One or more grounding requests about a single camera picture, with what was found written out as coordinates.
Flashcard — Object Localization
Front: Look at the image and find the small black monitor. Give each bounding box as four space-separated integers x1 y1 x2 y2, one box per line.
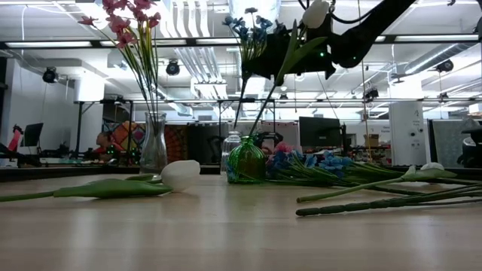
20 123 44 148

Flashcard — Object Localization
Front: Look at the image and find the orange brown patterned tapestry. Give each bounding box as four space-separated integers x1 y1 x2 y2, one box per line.
164 124 189 168

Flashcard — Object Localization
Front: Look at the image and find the green ribbed glass vase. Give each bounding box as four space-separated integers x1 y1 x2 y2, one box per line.
226 135 267 185

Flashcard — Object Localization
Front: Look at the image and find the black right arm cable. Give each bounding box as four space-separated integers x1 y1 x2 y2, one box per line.
297 0 374 26

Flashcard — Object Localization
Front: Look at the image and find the tall clear glass vase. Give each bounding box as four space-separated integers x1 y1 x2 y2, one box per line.
139 111 169 175

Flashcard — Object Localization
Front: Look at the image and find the black aluminium frame rail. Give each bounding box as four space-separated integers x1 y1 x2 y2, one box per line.
0 164 482 182

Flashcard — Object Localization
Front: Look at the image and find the large black monitor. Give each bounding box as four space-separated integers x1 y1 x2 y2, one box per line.
299 116 342 148

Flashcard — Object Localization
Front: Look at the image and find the small clear glass jar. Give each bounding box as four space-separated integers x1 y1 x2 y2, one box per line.
221 130 242 176

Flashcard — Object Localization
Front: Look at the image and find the grey partition panel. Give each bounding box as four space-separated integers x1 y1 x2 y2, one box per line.
429 119 468 166

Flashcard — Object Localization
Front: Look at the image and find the black cabinet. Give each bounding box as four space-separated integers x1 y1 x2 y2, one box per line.
188 123 221 167

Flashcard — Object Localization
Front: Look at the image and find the black office chair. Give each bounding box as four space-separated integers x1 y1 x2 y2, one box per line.
457 126 482 169

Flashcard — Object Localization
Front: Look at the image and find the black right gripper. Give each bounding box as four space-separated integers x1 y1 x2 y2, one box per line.
242 14 337 81

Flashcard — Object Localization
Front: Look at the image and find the black metal frame stand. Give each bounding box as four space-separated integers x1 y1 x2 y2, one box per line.
74 97 278 169

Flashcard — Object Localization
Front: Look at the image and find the pink artificial flower bunch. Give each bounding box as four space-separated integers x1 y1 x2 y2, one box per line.
295 182 482 218
78 0 163 169
267 142 297 166

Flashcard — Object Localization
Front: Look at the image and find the black overhead beam with lights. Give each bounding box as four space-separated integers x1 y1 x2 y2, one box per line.
0 33 482 50

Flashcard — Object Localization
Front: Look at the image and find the orange blue patterned tapestry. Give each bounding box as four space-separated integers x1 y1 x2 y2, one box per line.
112 120 146 166

